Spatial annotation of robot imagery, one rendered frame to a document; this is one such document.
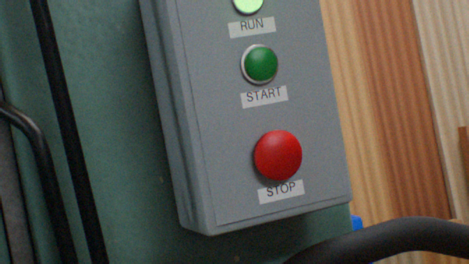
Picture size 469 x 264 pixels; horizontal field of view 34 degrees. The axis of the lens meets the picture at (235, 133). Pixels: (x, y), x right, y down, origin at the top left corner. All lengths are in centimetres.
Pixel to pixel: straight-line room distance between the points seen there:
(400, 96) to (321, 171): 153
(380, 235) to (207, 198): 13
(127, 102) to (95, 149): 4
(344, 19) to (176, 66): 148
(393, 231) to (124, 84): 20
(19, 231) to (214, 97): 16
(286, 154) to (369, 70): 152
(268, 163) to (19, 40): 17
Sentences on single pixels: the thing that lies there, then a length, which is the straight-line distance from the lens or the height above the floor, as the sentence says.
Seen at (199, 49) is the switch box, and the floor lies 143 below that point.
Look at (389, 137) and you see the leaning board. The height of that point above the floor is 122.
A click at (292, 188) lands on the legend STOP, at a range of 46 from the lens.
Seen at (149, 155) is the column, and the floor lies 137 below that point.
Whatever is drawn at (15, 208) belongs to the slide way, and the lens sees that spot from 52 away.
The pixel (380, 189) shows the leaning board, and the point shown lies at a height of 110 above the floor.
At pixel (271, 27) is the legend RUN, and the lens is 46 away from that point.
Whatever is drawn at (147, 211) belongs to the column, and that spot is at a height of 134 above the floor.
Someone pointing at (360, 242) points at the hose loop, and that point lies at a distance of 51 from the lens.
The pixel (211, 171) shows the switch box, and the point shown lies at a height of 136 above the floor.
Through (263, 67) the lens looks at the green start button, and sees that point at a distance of 45.
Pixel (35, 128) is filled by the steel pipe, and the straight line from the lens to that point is 46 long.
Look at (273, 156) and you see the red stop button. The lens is 45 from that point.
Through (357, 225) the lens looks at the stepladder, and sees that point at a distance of 130.
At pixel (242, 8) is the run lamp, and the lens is 45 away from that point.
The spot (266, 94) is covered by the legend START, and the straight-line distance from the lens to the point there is 46.
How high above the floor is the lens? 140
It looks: 3 degrees down
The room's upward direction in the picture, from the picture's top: 10 degrees counter-clockwise
